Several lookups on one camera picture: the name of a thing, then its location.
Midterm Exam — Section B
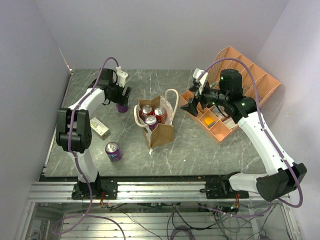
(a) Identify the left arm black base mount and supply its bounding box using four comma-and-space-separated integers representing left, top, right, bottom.
71, 176, 118, 200

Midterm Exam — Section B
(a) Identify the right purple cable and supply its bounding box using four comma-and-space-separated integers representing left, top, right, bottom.
194, 57, 304, 218

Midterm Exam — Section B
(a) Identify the orange plastic desk organizer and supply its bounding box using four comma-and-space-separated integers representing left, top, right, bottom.
178, 45, 281, 145

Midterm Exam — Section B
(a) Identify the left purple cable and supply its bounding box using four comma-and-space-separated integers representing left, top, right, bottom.
51, 56, 126, 237

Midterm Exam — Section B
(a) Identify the red Coca-Cola can front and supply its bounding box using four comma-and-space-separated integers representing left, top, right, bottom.
153, 106, 167, 124

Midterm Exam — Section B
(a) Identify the brown canvas tote bag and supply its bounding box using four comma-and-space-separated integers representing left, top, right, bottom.
133, 88, 179, 150

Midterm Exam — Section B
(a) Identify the purple cable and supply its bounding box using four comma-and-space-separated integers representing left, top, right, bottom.
194, 57, 304, 218
51, 56, 126, 237

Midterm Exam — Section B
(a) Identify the small white cardboard box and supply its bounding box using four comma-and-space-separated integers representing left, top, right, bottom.
90, 117, 111, 140

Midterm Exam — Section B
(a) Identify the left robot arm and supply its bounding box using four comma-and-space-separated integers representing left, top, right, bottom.
56, 66, 132, 200

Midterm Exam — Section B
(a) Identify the red Coca-Cola can back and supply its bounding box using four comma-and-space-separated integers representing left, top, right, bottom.
139, 104, 153, 121

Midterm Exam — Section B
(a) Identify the yellow eraser in organizer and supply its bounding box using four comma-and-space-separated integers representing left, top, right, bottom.
203, 117, 216, 128

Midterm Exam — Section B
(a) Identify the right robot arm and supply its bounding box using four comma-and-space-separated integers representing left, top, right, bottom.
181, 68, 307, 202

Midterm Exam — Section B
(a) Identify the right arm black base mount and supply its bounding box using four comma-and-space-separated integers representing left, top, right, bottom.
199, 172, 249, 199

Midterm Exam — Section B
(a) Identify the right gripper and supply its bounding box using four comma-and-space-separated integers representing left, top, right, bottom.
180, 80, 229, 116

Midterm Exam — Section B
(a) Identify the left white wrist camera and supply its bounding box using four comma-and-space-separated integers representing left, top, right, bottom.
116, 66, 129, 88

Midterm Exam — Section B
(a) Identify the purple Fanta can back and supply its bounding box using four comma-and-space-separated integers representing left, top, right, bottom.
116, 104, 129, 113

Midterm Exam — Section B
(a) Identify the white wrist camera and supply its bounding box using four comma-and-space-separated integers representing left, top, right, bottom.
192, 68, 208, 93
116, 66, 129, 88

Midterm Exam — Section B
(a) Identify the aluminium mounting rail frame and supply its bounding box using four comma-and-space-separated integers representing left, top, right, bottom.
15, 175, 303, 240

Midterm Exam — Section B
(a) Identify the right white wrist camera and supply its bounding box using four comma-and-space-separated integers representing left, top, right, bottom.
192, 68, 208, 93

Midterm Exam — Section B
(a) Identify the purple fanta can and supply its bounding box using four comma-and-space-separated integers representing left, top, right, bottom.
116, 104, 129, 113
105, 142, 122, 162
144, 115, 159, 131

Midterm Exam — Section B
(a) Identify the red coca-cola can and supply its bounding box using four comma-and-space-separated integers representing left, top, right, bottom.
139, 104, 153, 121
153, 106, 167, 124

